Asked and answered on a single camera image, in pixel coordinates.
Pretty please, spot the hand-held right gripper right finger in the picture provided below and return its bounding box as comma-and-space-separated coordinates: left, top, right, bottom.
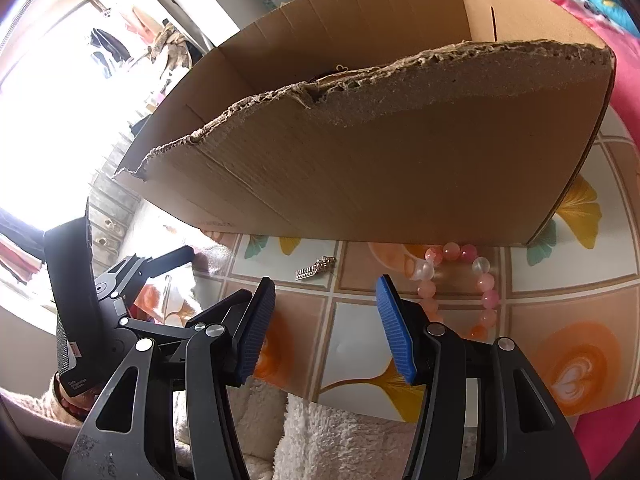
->
375, 274, 591, 480

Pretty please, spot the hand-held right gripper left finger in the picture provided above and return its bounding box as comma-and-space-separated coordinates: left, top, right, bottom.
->
62, 276, 277, 480

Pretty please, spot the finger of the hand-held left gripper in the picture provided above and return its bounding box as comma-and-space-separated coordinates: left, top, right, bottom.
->
95, 246, 195, 307
115, 289, 253, 340

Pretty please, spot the pink orange bead bracelet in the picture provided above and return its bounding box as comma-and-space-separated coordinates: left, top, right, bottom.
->
407, 242, 501, 341

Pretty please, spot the brown cardboard box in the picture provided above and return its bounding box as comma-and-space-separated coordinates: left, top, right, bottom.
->
112, 0, 617, 246

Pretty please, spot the person's left forearm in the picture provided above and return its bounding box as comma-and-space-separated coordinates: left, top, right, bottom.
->
0, 375, 93, 456

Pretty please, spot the leaf patterned tablecloth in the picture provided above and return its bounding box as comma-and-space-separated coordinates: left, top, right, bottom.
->
132, 117, 640, 423

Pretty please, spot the dark hanging jacket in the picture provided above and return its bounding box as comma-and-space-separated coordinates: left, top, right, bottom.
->
90, 27, 131, 78

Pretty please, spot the pile of clothes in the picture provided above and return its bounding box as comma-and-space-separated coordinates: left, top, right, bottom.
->
150, 22, 193, 68

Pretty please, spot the pink hanging garment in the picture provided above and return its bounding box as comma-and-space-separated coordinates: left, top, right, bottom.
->
120, 5, 156, 36

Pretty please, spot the pink floral blanket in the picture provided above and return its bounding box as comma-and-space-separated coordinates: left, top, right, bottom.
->
467, 0, 640, 480

